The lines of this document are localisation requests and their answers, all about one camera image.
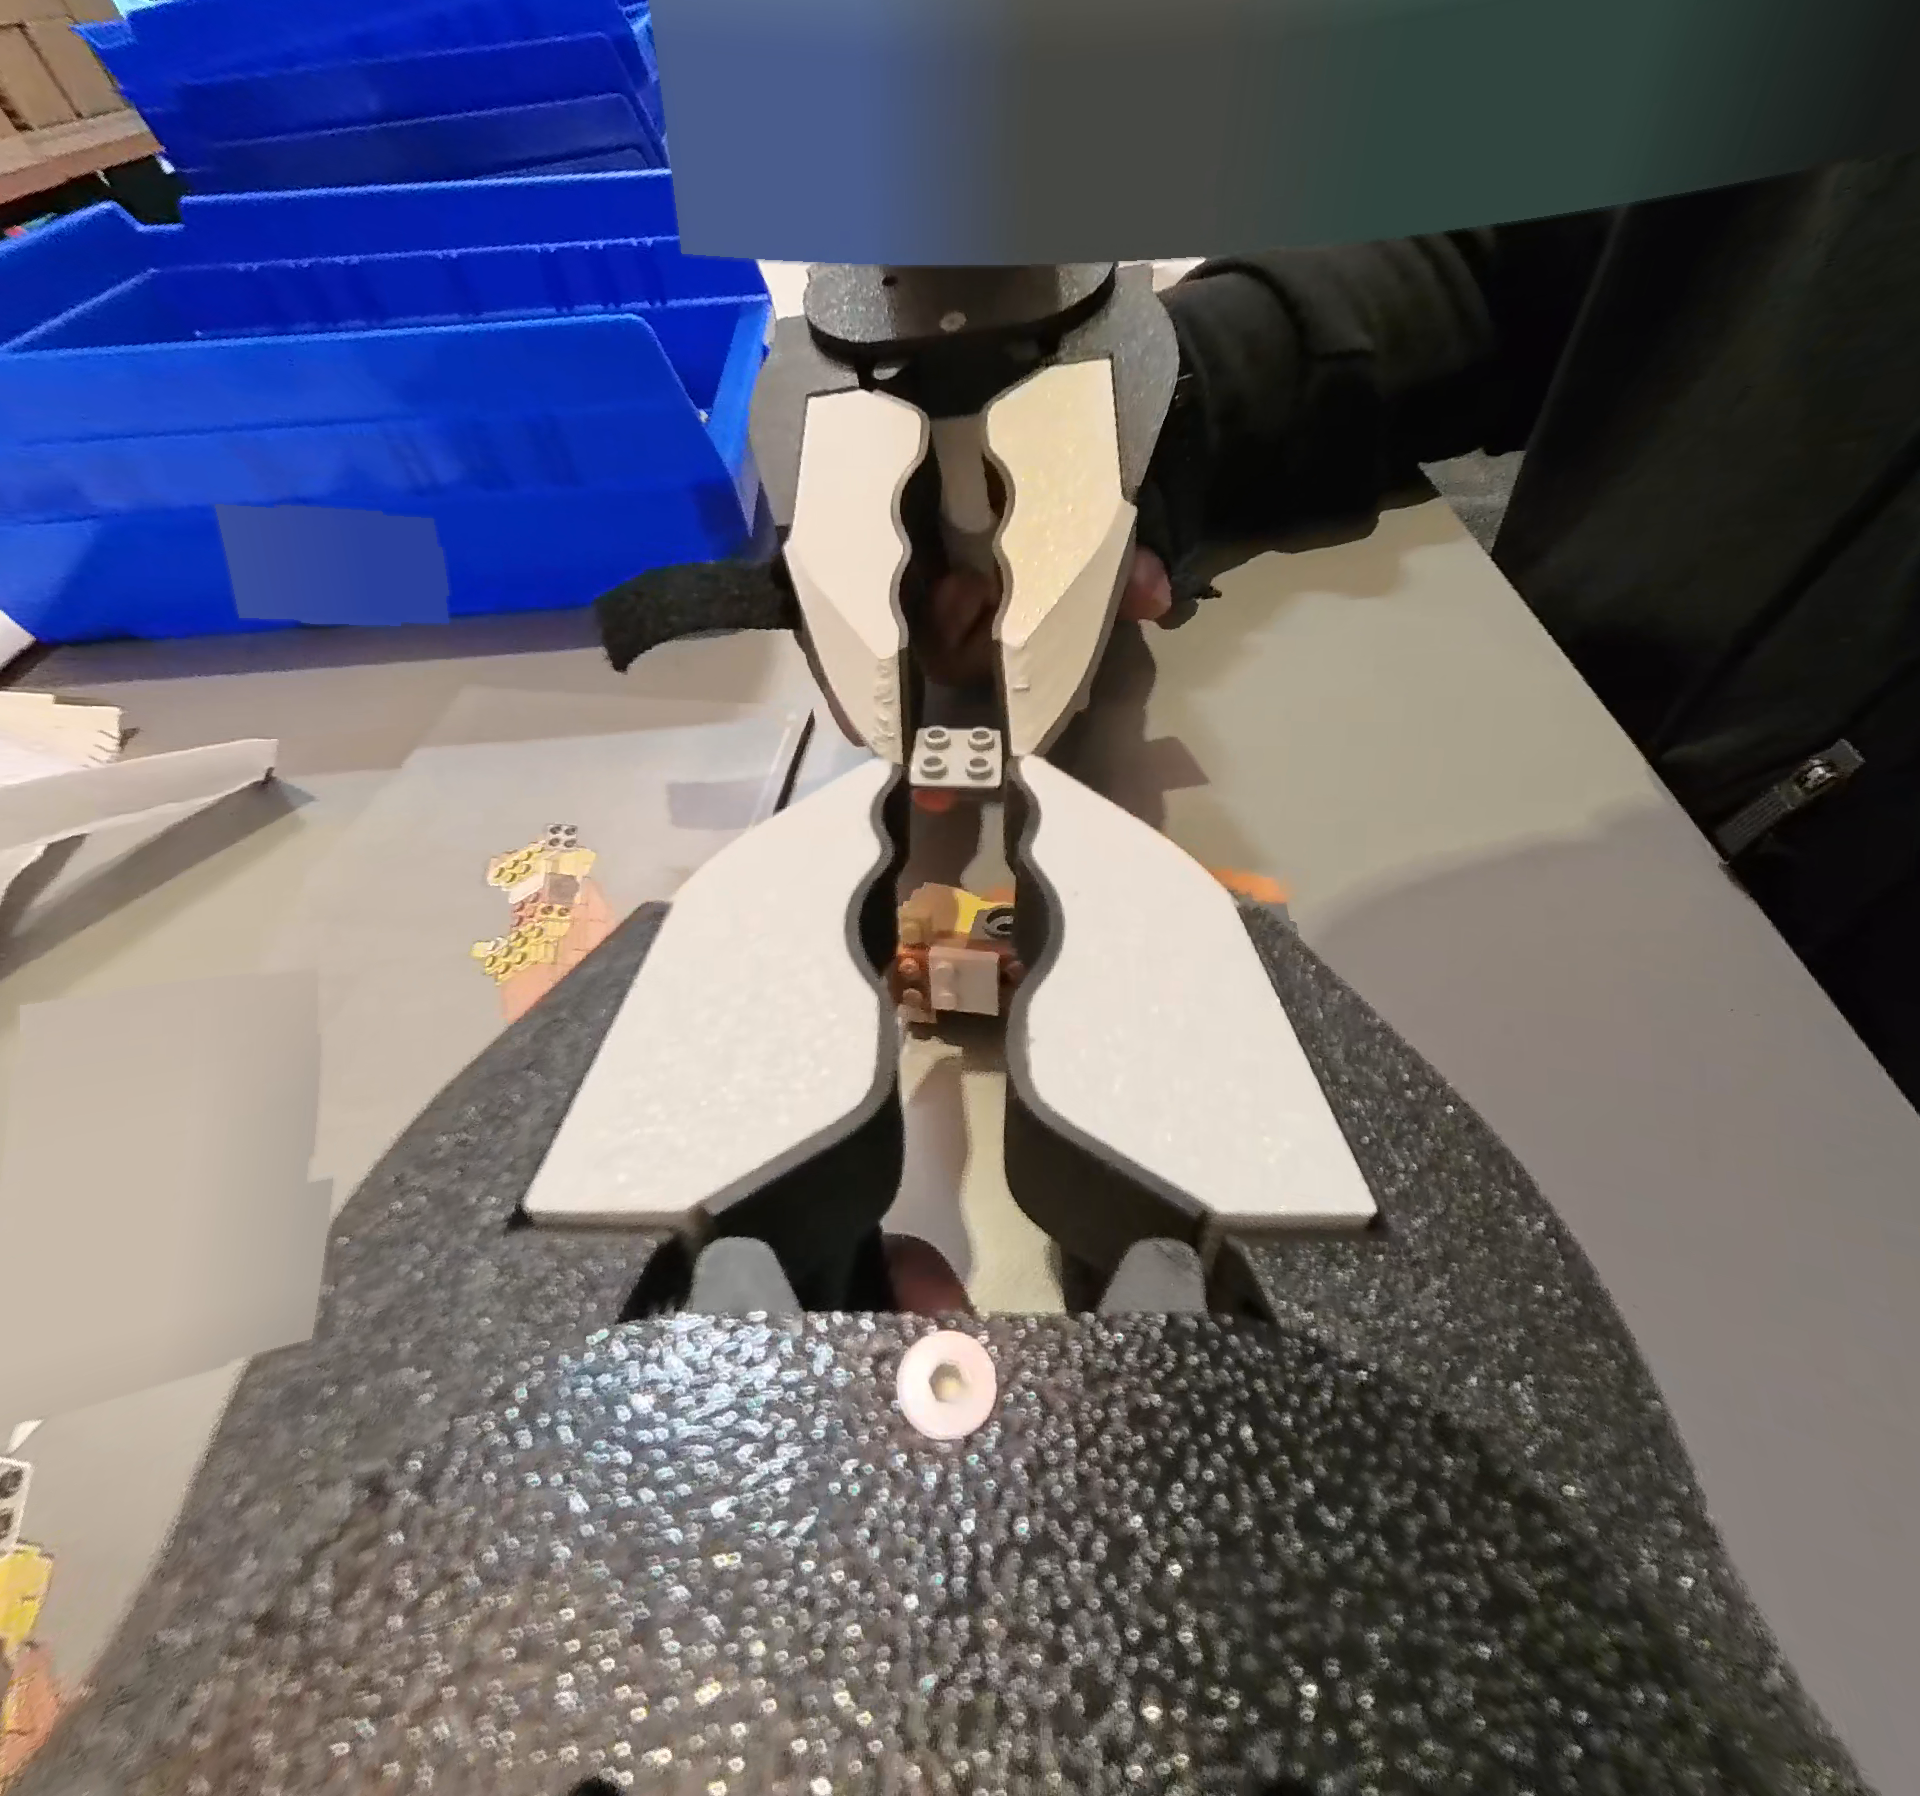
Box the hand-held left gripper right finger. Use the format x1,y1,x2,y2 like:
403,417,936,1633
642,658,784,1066
1007,754,1382,1236

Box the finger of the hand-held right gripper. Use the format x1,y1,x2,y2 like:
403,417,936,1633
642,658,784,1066
784,388,930,754
982,356,1137,761

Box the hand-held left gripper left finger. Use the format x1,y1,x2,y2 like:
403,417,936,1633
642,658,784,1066
516,756,909,1225

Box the orange tan brick model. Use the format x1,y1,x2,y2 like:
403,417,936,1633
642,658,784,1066
892,866,1296,1036

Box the blue plastic bin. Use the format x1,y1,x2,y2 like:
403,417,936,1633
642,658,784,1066
0,167,776,647

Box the grey instruction booklet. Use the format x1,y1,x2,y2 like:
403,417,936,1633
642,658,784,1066
0,684,821,1753

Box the stack of blue plastic bins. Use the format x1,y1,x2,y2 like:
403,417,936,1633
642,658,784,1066
74,0,672,198

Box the person's dark jacket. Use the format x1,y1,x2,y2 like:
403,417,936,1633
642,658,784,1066
1484,154,1920,1094

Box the torn white paper bag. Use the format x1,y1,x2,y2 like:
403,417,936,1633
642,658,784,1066
0,691,281,928

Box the background wooden table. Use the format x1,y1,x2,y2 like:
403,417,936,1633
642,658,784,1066
0,123,164,209

